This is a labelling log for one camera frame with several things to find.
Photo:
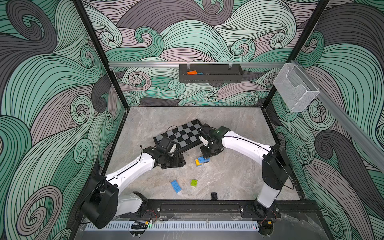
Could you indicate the black grey chessboard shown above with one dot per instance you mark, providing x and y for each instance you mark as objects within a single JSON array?
[{"x": 185, "y": 136}]

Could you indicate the aluminium rail back wall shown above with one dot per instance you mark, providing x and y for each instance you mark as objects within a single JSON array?
[{"x": 152, "y": 64}]

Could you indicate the aluminium rail wall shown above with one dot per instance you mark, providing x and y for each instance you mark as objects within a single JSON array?
[
  {"x": 367, "y": 145},
  {"x": 152, "y": 64}
]

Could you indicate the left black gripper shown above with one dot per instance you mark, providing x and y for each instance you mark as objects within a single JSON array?
[{"x": 175, "y": 164}]

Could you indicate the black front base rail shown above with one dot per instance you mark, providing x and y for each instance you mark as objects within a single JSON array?
[{"x": 246, "y": 208}]

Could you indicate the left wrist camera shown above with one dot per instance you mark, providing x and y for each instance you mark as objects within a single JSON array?
[{"x": 167, "y": 145}]

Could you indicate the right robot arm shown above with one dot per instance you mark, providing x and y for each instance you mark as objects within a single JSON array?
[{"x": 276, "y": 166}]

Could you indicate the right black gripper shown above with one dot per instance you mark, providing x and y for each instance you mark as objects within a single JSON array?
[{"x": 207, "y": 153}]

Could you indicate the clear plastic wall bin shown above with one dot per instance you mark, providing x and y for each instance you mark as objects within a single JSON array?
[{"x": 295, "y": 87}]

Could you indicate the black wall tray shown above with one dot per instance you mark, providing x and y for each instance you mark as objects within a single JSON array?
[{"x": 213, "y": 74}]

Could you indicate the white slotted cable duct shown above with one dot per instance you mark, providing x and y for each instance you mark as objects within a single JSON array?
[{"x": 182, "y": 226}]

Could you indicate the aluminium rail right wall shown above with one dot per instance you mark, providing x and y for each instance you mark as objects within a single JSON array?
[{"x": 367, "y": 145}]

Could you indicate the light blue long brick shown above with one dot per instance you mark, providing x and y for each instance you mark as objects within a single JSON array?
[
  {"x": 175, "y": 185},
  {"x": 203, "y": 160}
]

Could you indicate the lime green square brick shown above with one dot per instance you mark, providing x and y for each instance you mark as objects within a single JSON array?
[{"x": 194, "y": 183}]

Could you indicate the black square brick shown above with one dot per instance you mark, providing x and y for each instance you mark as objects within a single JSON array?
[{"x": 214, "y": 196}]

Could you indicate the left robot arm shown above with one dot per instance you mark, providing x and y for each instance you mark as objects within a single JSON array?
[{"x": 103, "y": 202}]

